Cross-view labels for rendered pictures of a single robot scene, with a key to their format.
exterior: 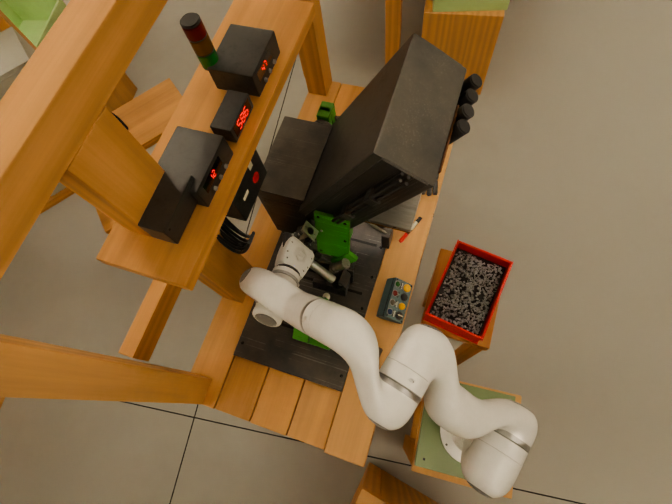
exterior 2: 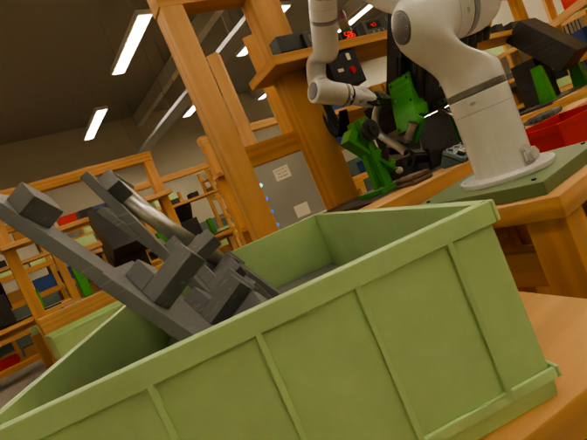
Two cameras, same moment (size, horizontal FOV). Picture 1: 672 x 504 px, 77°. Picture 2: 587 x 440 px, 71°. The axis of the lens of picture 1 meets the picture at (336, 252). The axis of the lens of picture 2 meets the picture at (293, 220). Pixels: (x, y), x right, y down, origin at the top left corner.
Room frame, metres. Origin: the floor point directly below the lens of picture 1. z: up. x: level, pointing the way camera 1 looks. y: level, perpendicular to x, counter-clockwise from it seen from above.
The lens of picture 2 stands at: (-1.14, -0.25, 1.03)
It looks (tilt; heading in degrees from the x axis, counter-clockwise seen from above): 4 degrees down; 28
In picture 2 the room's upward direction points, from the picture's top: 23 degrees counter-clockwise
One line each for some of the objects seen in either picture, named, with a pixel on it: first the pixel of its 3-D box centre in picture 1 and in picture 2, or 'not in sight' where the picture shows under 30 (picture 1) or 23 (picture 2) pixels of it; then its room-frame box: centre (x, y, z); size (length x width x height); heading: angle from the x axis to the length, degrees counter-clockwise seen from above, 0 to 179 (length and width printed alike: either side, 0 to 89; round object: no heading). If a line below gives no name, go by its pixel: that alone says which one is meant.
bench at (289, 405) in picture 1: (344, 271); not in sight; (0.67, -0.01, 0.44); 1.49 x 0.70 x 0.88; 146
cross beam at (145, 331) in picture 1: (220, 170); (352, 120); (0.88, 0.29, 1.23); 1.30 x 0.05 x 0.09; 146
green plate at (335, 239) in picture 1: (335, 228); (409, 102); (0.57, -0.02, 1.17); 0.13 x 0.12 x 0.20; 146
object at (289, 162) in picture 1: (302, 182); (412, 130); (0.84, 0.04, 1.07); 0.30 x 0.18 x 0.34; 146
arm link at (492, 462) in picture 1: (489, 453); (445, 44); (-0.17, -0.23, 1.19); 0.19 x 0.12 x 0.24; 131
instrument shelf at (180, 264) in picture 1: (218, 122); (341, 54); (0.82, 0.20, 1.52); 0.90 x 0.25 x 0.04; 146
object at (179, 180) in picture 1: (172, 206); (289, 45); (0.55, 0.33, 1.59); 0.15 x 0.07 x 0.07; 146
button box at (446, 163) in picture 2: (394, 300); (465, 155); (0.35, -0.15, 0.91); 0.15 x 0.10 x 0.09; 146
